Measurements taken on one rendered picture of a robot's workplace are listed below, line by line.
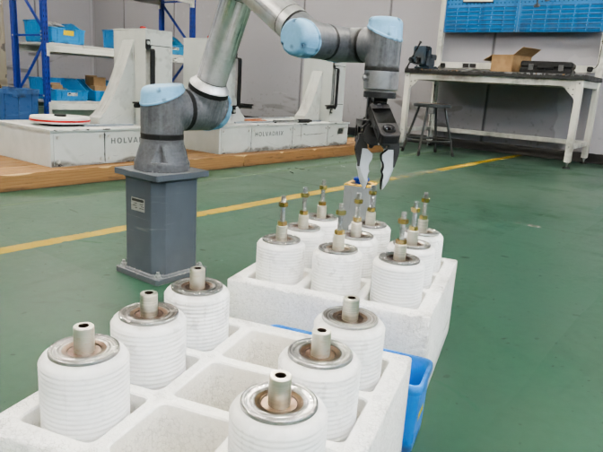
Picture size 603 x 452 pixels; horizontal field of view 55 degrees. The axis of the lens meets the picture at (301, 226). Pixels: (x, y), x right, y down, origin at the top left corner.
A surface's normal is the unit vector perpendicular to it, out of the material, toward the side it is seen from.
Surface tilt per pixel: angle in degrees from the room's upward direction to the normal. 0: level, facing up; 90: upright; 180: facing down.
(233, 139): 90
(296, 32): 90
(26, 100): 92
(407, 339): 90
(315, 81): 67
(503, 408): 0
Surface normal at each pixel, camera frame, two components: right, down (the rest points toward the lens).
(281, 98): -0.61, 0.15
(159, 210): 0.13, 0.25
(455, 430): 0.06, -0.97
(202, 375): 0.93, 0.15
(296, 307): -0.37, 0.20
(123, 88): 0.79, 0.19
